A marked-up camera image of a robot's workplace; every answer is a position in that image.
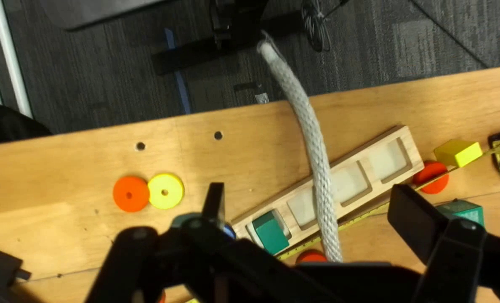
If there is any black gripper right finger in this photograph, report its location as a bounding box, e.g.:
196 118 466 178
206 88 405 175
387 183 500 303

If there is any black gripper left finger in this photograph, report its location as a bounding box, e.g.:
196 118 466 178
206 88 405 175
85 182 250 303

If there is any small green cube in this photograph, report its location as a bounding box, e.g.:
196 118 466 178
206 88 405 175
250 209 291 258

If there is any large green cube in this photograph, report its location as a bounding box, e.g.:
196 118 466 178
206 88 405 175
435 199 486 229

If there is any yellow cube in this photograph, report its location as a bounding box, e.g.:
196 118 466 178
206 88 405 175
430 136 484 170

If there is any wooden pallet with slots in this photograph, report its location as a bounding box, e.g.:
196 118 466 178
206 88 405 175
230 123 425 258

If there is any blue disc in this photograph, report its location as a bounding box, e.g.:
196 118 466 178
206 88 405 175
217 219 238 242

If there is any yellow disc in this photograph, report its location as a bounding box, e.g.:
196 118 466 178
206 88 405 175
146 172 186 212

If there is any orange disc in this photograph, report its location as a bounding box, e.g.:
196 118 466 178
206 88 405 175
110 173 151 214
294 247 329 266

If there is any red block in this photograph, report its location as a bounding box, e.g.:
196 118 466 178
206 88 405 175
412 158 451 195

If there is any dark rounded object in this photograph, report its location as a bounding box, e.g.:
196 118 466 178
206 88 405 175
0 99 53 148

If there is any black stand base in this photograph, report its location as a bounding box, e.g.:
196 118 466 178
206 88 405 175
149 0 351 79

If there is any white braided rope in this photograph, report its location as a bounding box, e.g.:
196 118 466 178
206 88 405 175
254 30 344 264

